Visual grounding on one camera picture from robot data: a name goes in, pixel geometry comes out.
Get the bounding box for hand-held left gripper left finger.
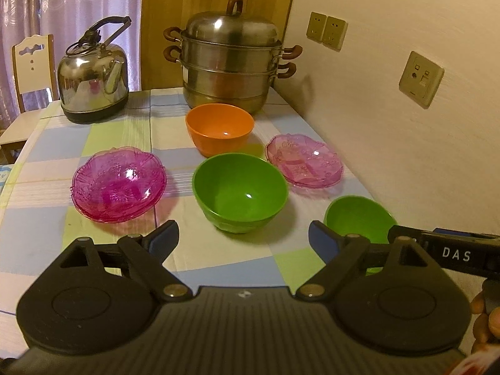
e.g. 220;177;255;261
54;220;193;303

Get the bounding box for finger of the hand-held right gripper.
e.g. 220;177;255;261
388;224;434;245

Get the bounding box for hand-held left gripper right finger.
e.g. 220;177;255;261
295;220;444;302

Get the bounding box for small green plastic bowl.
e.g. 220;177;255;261
323;195;398;275

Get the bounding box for pink transparent plastic plate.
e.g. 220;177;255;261
72;187;165;224
71;146;168;218
265;133;344;189

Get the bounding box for large green plastic bowl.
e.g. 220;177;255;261
192;153;289;234

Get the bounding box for orange plastic bowl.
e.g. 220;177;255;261
185;103;255;157

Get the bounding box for person's right hand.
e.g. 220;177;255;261
470;292;500;356

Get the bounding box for checked pastel tablecloth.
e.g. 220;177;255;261
0;86;395;360

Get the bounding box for stainless steel kettle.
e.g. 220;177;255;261
58;16;132;125

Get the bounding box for stainless steel steamer pot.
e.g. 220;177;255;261
163;0;303;116

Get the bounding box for white wooden chair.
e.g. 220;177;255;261
0;34;56;165

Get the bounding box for beige wall data outlet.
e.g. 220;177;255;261
398;51;445;109

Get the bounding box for beige wall power socket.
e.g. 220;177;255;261
306;11;328;42
322;16;348;52

